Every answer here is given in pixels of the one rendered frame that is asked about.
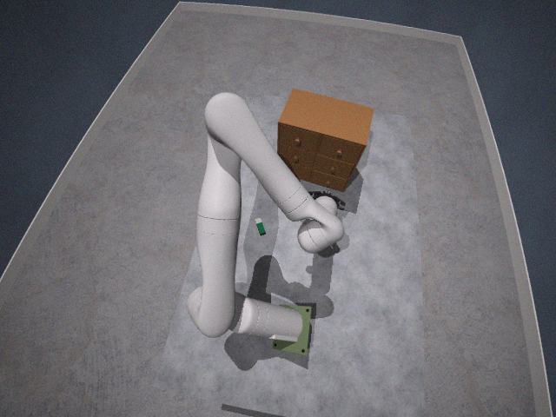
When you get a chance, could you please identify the green and white eraser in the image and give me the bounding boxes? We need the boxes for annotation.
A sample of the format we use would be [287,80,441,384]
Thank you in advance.
[255,218,266,235]

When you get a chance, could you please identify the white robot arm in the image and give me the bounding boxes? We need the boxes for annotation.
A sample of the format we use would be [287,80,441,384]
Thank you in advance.
[187,92,344,342]

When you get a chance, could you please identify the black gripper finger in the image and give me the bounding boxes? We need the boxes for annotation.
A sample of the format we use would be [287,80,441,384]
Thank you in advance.
[334,195,346,210]
[308,190,328,197]

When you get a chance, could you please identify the brown wooden chest of drawers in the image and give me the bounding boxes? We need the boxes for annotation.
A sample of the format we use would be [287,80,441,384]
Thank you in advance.
[277,89,374,192]

